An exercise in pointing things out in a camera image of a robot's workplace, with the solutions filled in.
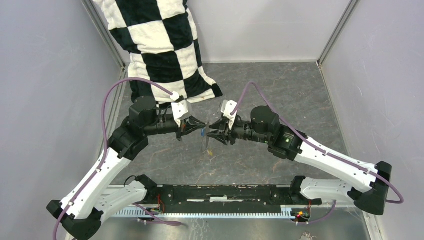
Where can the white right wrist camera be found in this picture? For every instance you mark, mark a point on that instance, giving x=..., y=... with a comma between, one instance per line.
x=228, y=110

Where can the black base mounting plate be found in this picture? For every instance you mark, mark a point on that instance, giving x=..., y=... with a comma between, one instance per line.
x=224, y=199

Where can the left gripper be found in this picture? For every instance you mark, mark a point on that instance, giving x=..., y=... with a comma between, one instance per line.
x=188, y=126

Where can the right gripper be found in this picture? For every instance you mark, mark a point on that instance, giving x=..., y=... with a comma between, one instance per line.
x=224, y=137

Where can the black white checkered blanket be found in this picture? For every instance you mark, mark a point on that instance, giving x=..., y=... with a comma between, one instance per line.
x=164, y=52

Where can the metal key organizer plate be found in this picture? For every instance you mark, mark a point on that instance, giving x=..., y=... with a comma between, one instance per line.
x=205, y=140

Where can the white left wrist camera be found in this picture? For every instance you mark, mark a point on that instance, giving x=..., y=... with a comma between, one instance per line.
x=181, y=108

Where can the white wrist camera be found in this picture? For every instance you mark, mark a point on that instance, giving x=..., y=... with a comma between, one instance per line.
x=181, y=108
x=228, y=110

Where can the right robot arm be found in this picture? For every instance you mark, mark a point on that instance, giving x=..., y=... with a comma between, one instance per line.
x=361, y=183

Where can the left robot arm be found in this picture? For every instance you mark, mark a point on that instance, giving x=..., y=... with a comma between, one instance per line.
x=83, y=211

